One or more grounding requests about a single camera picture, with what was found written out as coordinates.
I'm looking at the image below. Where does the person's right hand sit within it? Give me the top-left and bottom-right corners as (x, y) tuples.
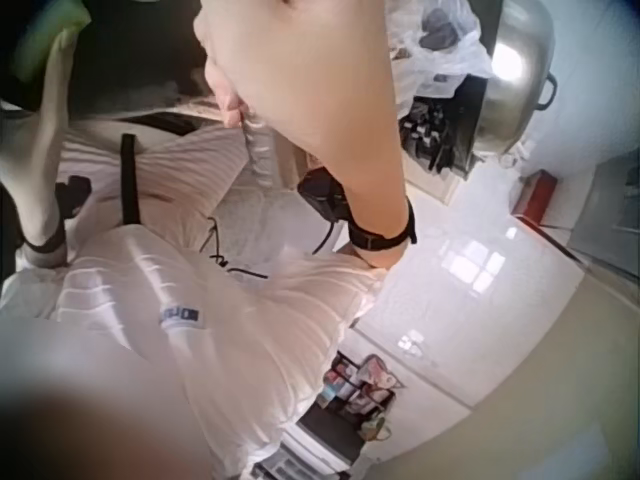
(193, 0), (410, 232)

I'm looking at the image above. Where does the person's left hand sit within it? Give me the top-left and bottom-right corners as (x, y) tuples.
(9, 27), (77, 242)

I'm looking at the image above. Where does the silver ribbed tool handle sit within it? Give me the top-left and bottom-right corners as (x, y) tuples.
(239, 107), (279, 192)

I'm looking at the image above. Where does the green vegetable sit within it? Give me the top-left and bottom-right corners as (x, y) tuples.
(13, 0), (94, 86)

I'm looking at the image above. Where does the black wrist band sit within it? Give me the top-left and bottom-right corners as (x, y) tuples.
(297, 167), (419, 252)
(22, 174), (95, 255)

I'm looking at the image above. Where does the black shelf with bottles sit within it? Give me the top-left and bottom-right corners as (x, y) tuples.
(398, 74), (490, 182)

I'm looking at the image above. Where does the white plastic bag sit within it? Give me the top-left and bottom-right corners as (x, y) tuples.
(389, 0), (495, 97)

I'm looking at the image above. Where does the large steel pot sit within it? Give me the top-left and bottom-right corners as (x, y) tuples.
(469, 0), (560, 157)

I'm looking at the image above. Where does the black rack with packets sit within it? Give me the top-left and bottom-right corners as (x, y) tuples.
(314, 349), (407, 442)

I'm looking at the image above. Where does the red box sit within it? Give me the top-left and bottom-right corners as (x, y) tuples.
(517, 168), (557, 222)

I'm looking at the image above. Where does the black and white appliance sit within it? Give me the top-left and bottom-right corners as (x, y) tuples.
(248, 404), (367, 480)

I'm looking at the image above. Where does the black cable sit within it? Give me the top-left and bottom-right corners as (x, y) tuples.
(199, 214), (270, 279)

